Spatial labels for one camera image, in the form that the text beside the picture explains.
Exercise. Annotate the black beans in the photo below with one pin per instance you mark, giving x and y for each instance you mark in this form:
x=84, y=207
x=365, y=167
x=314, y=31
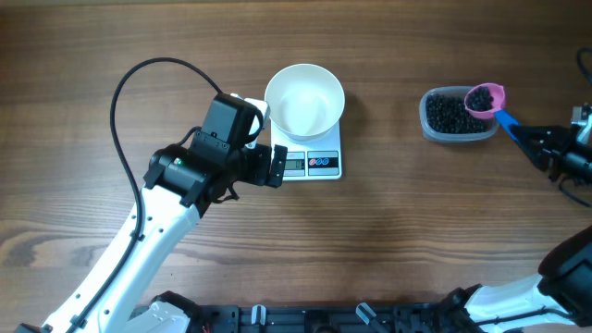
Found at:
x=480, y=99
x=446, y=114

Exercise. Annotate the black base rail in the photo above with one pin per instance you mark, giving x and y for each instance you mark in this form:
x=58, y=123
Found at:
x=324, y=319

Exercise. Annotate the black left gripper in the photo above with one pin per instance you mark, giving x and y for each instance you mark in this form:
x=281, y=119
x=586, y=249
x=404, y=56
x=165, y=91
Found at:
x=259, y=175

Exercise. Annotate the white digital kitchen scale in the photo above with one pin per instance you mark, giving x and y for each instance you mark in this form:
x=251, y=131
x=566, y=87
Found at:
x=316, y=159

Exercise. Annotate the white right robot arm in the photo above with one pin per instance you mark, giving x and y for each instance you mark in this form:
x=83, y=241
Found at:
x=560, y=292

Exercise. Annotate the white bowl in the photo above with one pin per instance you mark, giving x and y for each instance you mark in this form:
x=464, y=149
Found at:
x=306, y=101

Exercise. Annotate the black beans in container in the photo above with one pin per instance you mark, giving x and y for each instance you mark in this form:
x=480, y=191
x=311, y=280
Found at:
x=446, y=114

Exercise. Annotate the pink scoop with blue handle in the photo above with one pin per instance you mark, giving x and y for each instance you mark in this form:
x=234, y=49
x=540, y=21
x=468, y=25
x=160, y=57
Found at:
x=497, y=111

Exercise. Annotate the clear plastic bean container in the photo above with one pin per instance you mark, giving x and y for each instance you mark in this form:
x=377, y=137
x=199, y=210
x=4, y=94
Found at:
x=431, y=135

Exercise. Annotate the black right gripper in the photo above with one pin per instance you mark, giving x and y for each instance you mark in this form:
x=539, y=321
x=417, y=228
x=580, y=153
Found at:
x=556, y=141

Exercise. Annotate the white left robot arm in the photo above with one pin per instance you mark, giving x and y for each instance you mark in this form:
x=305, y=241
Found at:
x=179, y=187

